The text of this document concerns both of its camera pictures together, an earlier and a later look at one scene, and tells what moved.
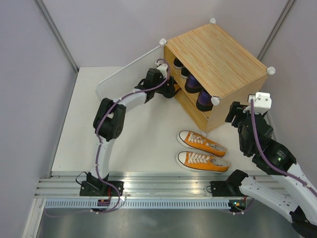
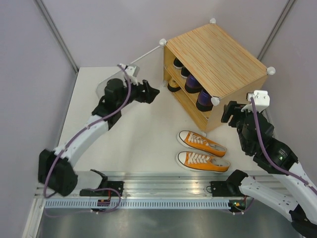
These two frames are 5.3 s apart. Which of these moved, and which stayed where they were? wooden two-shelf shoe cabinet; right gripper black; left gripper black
Moved: left gripper black
Stayed: wooden two-shelf shoe cabinet; right gripper black
